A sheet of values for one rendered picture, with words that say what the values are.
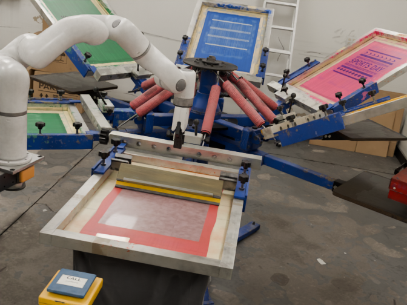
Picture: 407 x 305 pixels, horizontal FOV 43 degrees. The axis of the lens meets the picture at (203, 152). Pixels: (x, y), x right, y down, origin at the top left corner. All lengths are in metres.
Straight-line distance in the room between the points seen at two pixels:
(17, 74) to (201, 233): 0.76
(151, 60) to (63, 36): 0.32
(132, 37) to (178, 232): 0.66
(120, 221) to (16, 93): 0.53
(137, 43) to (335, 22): 4.47
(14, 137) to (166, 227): 0.56
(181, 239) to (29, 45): 0.76
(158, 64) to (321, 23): 4.39
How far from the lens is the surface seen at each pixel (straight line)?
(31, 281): 3.14
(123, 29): 1.73
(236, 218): 1.79
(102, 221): 1.74
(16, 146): 1.68
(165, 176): 1.97
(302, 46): 6.06
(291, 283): 3.36
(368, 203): 2.27
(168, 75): 1.79
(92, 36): 1.66
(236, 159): 2.23
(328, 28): 6.06
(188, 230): 1.74
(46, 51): 1.63
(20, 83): 1.62
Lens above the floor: 1.79
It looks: 20 degrees down
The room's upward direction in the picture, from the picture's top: 8 degrees clockwise
